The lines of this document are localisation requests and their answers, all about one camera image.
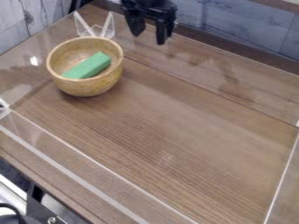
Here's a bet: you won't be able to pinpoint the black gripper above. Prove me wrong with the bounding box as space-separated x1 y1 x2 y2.
120 0 178 45

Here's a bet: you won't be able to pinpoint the green rectangular stick block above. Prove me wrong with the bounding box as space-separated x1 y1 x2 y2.
61 52 111 79

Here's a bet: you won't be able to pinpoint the wooden bowl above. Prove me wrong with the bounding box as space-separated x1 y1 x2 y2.
47 37 124 97

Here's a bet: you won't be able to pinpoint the clear acrylic tray walls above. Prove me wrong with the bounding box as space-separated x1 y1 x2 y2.
0 17 299 224

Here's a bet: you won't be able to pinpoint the black table leg bracket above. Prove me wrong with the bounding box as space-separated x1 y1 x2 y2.
25 185 68 224

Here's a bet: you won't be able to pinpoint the black cable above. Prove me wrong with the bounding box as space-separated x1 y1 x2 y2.
0 202 29 224

